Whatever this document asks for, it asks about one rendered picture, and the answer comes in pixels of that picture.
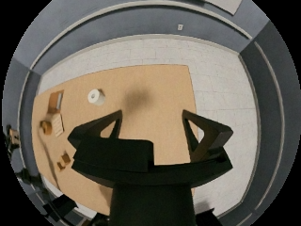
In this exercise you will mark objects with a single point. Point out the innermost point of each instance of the brown clipboard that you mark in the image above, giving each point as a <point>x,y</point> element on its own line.
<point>55,102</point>

